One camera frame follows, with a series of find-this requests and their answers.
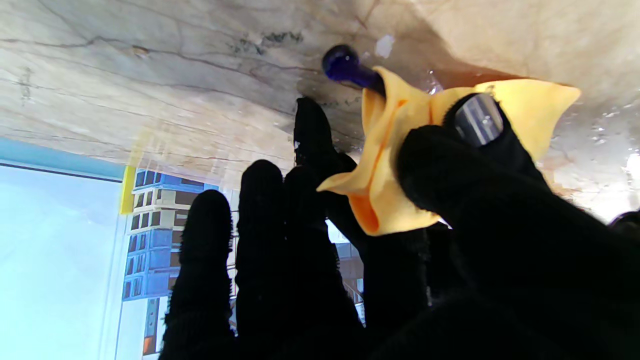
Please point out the printed warehouse backdrop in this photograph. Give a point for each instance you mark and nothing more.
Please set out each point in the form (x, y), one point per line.
(60, 250)

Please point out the blue glass rod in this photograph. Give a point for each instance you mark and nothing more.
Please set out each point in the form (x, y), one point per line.
(350, 70)

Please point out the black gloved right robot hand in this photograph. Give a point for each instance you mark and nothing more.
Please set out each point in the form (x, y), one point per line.
(500, 240)

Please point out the yellow cloth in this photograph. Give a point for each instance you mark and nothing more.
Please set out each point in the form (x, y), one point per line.
(395, 150)

